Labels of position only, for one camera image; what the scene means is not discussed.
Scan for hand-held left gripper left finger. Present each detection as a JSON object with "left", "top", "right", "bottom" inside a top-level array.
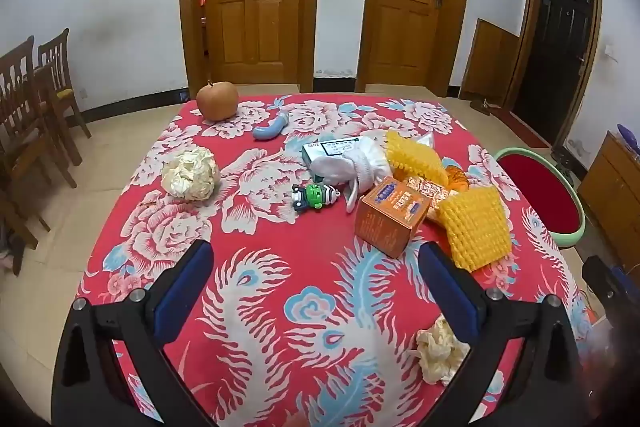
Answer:
[{"left": 51, "top": 239, "right": 221, "bottom": 427}]

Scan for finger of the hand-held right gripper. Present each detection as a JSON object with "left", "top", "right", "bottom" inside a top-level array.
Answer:
[{"left": 582, "top": 255, "right": 640, "bottom": 323}]

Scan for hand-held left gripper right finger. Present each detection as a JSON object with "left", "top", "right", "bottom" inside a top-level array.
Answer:
[{"left": 417, "top": 243, "right": 596, "bottom": 427}]

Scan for red bucket with green rim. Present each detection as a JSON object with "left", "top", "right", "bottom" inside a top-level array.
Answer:
[{"left": 492, "top": 147, "right": 587, "bottom": 249}]

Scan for yellow foam net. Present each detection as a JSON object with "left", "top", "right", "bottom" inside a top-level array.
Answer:
[
  {"left": 384, "top": 129, "right": 450, "bottom": 185},
  {"left": 437, "top": 185, "right": 513, "bottom": 271}
]

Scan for white sock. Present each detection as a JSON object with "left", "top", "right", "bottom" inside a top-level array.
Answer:
[{"left": 310, "top": 142, "right": 396, "bottom": 214}]

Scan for teal and white box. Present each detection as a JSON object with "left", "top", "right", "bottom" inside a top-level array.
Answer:
[{"left": 301, "top": 139, "right": 363, "bottom": 168}]

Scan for small crumpled white tissue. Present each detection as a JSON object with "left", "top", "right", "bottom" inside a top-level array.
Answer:
[{"left": 416, "top": 314, "right": 471, "bottom": 385}]

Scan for wooden sideboard cabinet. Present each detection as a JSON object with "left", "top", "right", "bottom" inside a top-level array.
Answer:
[{"left": 577, "top": 131, "right": 640, "bottom": 253}]

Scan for red floral tablecloth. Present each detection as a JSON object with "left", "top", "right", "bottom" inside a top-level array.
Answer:
[{"left": 77, "top": 93, "right": 601, "bottom": 427}]

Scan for orange cardboard box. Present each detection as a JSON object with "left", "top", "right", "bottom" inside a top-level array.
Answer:
[{"left": 355, "top": 176, "right": 431, "bottom": 259}]

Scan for orange snack packet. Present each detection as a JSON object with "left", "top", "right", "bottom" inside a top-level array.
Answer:
[{"left": 402, "top": 174, "right": 453, "bottom": 223}]

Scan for large crumpled white tissue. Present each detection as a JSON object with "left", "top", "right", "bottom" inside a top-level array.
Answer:
[{"left": 161, "top": 147, "right": 222, "bottom": 202}]

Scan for small orange fruit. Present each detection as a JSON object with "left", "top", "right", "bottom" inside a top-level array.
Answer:
[{"left": 444, "top": 164, "right": 472, "bottom": 194}]

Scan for grey shoes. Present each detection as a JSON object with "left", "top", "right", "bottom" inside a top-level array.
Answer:
[{"left": 550, "top": 151, "right": 577, "bottom": 180}]

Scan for green toy figure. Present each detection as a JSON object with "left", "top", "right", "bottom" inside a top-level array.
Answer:
[{"left": 291, "top": 183, "right": 343, "bottom": 214}]

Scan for blue curved toy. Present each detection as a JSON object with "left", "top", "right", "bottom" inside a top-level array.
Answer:
[{"left": 252, "top": 111, "right": 291, "bottom": 141}]

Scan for red doormat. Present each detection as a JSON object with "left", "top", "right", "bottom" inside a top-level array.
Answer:
[{"left": 492, "top": 107, "right": 551, "bottom": 150}]

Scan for red apple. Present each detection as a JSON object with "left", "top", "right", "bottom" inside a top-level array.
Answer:
[{"left": 196, "top": 80, "right": 239, "bottom": 122}]

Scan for black entrance door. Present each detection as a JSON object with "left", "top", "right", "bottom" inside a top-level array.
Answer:
[{"left": 514, "top": 0, "right": 597, "bottom": 146}]

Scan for wooden chair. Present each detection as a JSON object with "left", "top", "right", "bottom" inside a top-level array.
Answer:
[
  {"left": 0, "top": 37, "right": 78, "bottom": 188},
  {"left": 37, "top": 28, "right": 93, "bottom": 140}
]

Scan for low wooden wall cabinet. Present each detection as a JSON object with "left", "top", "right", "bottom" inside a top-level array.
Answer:
[{"left": 460, "top": 18, "right": 523, "bottom": 108}]

